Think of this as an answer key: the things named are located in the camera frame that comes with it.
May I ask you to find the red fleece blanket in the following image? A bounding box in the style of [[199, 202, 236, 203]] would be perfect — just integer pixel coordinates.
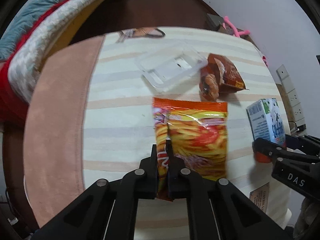
[[1, 0, 70, 122]]

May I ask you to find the white power strip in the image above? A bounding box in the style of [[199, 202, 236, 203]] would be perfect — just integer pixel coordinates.
[[276, 64, 306, 135]]

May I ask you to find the orange noodle snack bag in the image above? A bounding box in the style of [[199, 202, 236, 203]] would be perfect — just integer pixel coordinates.
[[152, 98, 228, 200]]

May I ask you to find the brown snack bag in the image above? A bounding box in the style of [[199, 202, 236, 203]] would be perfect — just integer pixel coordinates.
[[199, 53, 246, 101]]

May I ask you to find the light blue duvet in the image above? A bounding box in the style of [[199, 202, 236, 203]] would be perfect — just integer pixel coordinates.
[[1, 0, 64, 61]]

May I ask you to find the pink striped table cloth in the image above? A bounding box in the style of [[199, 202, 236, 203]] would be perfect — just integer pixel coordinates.
[[23, 27, 290, 226]]

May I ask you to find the white blue milk carton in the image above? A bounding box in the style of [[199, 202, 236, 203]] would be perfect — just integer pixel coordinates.
[[246, 98, 286, 147]]

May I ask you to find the clear plastic tray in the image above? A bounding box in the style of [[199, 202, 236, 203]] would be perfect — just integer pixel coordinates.
[[136, 42, 208, 91]]

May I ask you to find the pink toy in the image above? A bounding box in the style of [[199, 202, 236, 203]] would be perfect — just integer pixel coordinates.
[[222, 16, 251, 37]]

